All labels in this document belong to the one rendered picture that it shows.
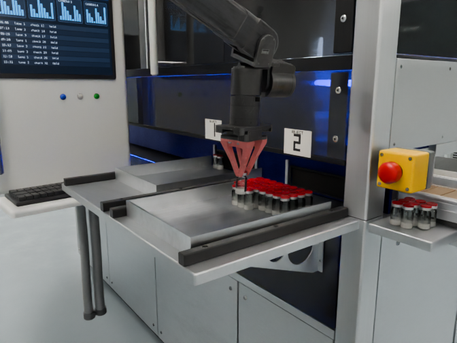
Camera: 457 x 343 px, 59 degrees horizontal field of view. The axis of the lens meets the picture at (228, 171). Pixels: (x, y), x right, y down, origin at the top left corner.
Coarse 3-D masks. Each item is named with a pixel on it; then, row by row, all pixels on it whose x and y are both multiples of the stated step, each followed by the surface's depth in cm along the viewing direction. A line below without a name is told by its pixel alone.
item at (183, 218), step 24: (192, 192) 94; (216, 192) 98; (144, 216) 78; (168, 216) 84; (192, 216) 84; (216, 216) 84; (240, 216) 84; (264, 216) 84; (288, 216) 77; (168, 240) 70; (192, 240) 64; (216, 240) 67
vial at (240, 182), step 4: (244, 176) 78; (236, 180) 79; (240, 180) 78; (244, 180) 78; (236, 184) 79; (240, 184) 78; (244, 184) 78; (236, 188) 79; (240, 188) 78; (244, 188) 78; (236, 192) 79; (240, 192) 78; (244, 192) 79
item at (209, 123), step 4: (208, 120) 121; (212, 120) 120; (216, 120) 118; (220, 120) 116; (208, 124) 122; (212, 124) 120; (216, 124) 118; (220, 124) 117; (208, 128) 122; (212, 128) 120; (208, 132) 122; (212, 132) 120; (208, 136) 123; (212, 136) 121; (216, 136) 119
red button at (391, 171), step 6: (390, 162) 73; (384, 168) 73; (390, 168) 72; (396, 168) 72; (378, 174) 74; (384, 174) 73; (390, 174) 72; (396, 174) 71; (384, 180) 73; (390, 180) 72; (396, 180) 72
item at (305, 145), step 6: (288, 132) 95; (294, 132) 94; (300, 132) 92; (306, 132) 91; (288, 138) 96; (294, 138) 94; (306, 138) 91; (288, 144) 96; (300, 144) 93; (306, 144) 91; (288, 150) 96; (300, 150) 93; (306, 150) 92; (306, 156) 92
